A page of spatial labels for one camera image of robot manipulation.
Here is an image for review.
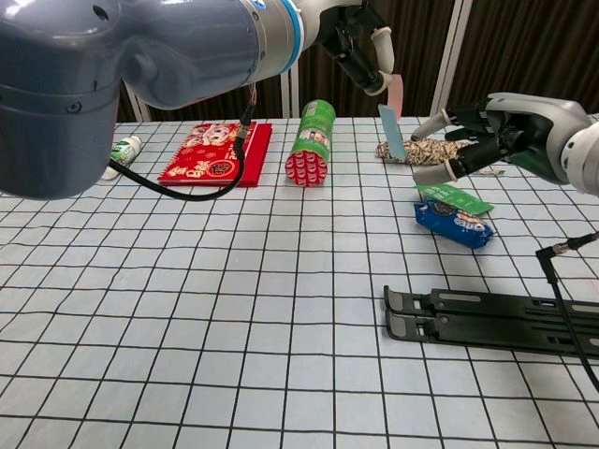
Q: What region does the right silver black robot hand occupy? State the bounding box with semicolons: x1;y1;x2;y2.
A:
411;92;593;186

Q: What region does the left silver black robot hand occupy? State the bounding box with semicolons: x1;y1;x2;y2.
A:
303;0;397;97

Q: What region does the light blue card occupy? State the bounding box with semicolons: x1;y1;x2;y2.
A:
377;103;407;163

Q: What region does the green packet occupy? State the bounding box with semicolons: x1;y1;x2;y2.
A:
415;181;495;216

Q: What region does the green chips can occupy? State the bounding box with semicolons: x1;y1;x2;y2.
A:
285;98;338;189

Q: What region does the blue cookie packet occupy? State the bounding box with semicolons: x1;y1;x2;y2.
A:
413;198;495;250

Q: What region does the red spiral calendar notebook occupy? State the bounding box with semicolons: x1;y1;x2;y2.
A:
156;120;274;189

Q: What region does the black folding stand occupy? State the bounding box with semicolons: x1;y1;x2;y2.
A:
383;284;599;361

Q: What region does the white green plastic bottle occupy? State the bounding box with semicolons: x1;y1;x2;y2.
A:
99;135;143;181

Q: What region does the braided rope bundle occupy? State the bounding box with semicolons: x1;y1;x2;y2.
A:
375;137;507;179

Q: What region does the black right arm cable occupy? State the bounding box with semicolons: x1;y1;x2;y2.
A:
534;231;599;376

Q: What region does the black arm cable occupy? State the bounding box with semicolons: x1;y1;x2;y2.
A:
534;231;599;376
108;83;258;203

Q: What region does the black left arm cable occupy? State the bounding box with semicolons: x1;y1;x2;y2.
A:
108;83;258;203

